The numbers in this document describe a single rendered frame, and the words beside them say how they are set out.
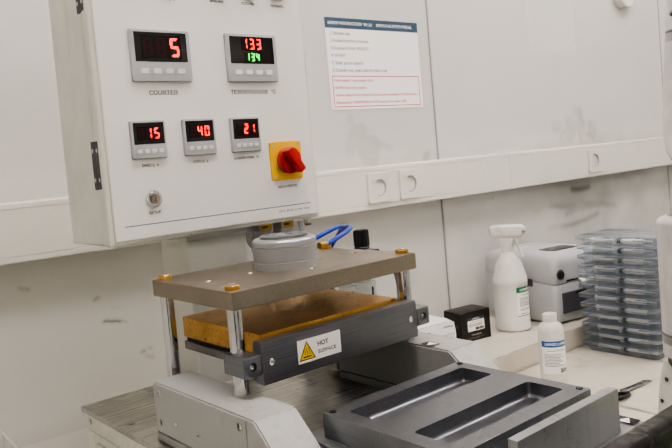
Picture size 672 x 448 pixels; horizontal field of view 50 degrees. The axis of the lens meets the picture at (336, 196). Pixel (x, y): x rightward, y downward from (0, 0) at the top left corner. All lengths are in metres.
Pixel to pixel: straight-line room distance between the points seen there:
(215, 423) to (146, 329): 0.67
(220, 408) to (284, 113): 0.47
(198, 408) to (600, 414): 0.39
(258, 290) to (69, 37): 0.43
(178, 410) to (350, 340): 0.20
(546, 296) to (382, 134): 0.55
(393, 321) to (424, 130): 1.03
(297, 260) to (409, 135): 1.00
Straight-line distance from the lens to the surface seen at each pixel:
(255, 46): 1.04
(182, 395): 0.82
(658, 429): 0.63
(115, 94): 0.93
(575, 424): 0.66
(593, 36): 2.52
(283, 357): 0.78
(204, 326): 0.88
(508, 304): 1.75
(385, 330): 0.87
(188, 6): 1.00
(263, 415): 0.72
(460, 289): 1.95
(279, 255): 0.85
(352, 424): 0.69
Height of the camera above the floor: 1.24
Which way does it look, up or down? 3 degrees down
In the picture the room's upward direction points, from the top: 5 degrees counter-clockwise
